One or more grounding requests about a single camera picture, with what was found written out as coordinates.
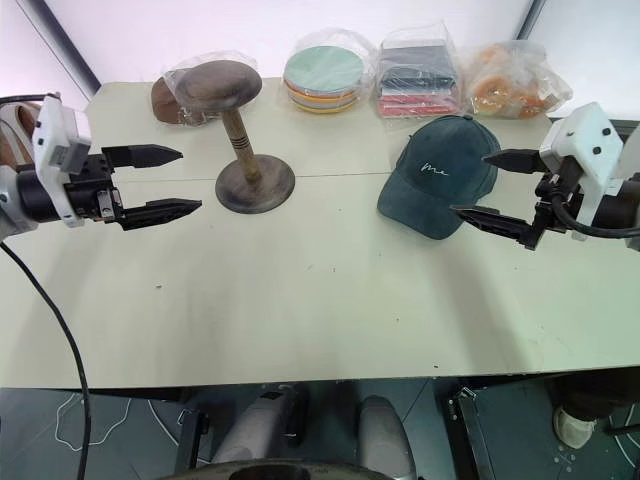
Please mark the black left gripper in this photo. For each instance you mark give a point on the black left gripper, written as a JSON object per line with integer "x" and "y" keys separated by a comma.
{"x": 92, "y": 192}

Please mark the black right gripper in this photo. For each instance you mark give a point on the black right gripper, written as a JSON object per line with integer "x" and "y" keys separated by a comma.
{"x": 550, "y": 197}

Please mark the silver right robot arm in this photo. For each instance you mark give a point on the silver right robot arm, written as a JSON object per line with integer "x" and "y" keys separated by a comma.
{"x": 622, "y": 210}

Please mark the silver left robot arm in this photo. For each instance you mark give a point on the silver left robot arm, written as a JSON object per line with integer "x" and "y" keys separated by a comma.
{"x": 35, "y": 197}

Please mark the wooden hat stand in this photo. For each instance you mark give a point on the wooden hat stand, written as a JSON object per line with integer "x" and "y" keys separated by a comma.
{"x": 245, "y": 160}

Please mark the dark green baseball cap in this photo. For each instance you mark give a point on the dark green baseball cap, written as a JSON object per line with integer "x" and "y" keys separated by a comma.
{"x": 440, "y": 175}

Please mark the brown cap in plastic bag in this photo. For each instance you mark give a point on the brown cap in plastic bag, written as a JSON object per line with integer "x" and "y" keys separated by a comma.
{"x": 162, "y": 102}

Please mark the bag of toy donuts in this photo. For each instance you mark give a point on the bag of toy donuts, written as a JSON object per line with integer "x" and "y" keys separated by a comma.
{"x": 500, "y": 90}

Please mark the brown shoe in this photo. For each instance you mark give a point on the brown shoe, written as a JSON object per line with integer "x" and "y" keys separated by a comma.
{"x": 20, "y": 125}

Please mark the bagged stack of folded cloths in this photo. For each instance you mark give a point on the bagged stack of folded cloths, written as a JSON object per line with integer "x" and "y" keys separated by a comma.
{"x": 417, "y": 75}

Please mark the bagged stack of round coasters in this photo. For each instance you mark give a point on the bagged stack of round coasters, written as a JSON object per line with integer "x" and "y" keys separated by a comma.
{"x": 322, "y": 75}

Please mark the dark trouser leg of bystander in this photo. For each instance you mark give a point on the dark trouser leg of bystander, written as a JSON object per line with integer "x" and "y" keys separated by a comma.
{"x": 595, "y": 395}

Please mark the white sneaker of bystander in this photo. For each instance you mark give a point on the white sneaker of bystander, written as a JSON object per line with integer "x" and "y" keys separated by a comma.
{"x": 574, "y": 427}

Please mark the grey robot left leg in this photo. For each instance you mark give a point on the grey robot left leg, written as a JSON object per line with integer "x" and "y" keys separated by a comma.
{"x": 260, "y": 425}

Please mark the grey robot leg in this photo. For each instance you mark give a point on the grey robot leg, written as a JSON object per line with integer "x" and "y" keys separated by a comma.
{"x": 260, "y": 425}
{"x": 382, "y": 435}

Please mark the grey robot right leg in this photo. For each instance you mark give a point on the grey robot right leg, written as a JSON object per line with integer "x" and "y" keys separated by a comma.
{"x": 382, "y": 435}

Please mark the dark rounded robot torso edge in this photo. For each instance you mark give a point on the dark rounded robot torso edge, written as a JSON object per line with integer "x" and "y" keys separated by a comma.
{"x": 295, "y": 472}

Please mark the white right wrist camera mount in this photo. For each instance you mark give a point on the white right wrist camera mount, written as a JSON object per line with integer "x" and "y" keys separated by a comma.
{"x": 592, "y": 135}

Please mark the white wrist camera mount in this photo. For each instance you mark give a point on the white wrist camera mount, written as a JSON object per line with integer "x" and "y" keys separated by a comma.
{"x": 592, "y": 135}
{"x": 50, "y": 130}

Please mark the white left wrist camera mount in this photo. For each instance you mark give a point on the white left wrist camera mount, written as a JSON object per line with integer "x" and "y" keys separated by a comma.
{"x": 50, "y": 130}

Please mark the dark window frame post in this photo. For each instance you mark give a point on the dark window frame post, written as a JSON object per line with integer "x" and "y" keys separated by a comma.
{"x": 530, "y": 17}
{"x": 65, "y": 45}

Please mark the black table frame leg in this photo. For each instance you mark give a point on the black table frame leg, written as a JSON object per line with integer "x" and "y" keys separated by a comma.
{"x": 472, "y": 435}
{"x": 192, "y": 442}

